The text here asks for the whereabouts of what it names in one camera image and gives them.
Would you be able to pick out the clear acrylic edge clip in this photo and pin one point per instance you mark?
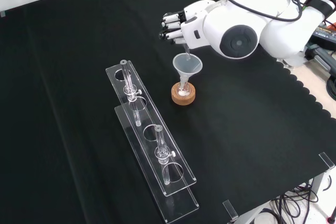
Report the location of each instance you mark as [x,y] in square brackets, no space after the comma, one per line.
[327,160]
[230,210]

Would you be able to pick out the small round-bottom glass flask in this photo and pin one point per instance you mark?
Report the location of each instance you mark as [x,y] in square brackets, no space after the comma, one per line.
[183,92]

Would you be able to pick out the black bench cloth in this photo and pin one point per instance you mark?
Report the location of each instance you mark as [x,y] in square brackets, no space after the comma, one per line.
[78,103]

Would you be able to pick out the clear acrylic funnel stand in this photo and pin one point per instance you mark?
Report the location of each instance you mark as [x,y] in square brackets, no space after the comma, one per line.
[157,155]

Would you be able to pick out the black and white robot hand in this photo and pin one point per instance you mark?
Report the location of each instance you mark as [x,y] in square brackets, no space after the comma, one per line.
[194,27]

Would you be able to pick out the grey tape piece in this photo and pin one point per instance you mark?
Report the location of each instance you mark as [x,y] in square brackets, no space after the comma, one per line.
[2,13]

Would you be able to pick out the translucent plastic funnel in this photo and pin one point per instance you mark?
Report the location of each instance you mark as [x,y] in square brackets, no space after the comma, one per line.
[183,65]

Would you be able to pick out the black power adapter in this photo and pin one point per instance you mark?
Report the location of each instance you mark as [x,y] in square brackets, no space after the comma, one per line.
[326,33]

